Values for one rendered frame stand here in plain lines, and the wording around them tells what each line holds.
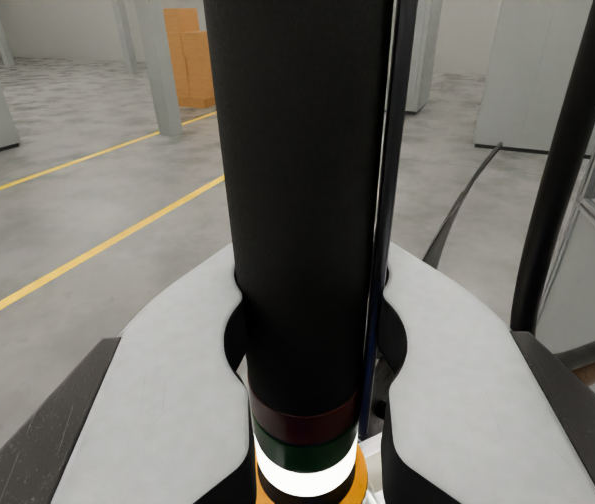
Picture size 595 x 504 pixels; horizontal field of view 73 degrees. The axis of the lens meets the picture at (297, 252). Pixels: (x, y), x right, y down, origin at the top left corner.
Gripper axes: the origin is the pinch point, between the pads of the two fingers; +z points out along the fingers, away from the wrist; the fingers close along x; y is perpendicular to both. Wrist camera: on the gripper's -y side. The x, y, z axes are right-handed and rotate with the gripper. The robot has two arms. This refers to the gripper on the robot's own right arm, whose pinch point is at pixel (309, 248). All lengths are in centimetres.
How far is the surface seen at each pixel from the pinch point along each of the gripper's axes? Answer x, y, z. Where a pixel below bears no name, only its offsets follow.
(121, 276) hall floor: -122, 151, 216
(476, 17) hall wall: 438, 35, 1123
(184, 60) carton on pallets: -203, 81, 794
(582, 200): 91, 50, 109
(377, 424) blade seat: 6.8, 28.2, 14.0
